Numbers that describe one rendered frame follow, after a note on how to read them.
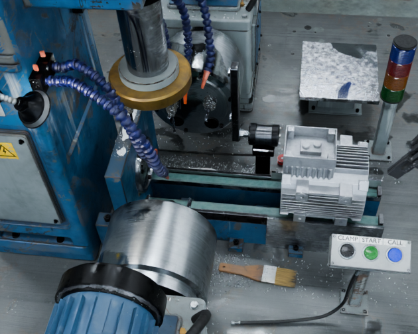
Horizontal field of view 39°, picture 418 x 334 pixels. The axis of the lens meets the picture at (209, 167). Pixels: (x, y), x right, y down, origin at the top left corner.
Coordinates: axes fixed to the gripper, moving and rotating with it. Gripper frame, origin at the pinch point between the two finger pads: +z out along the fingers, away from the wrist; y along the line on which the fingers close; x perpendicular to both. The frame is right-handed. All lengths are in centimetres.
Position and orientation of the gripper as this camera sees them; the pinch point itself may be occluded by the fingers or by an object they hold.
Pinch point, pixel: (403, 166)
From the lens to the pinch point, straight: 138.0
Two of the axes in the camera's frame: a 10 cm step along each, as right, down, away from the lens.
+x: 8.8, 3.9, 2.7
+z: -4.5, 5.2, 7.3
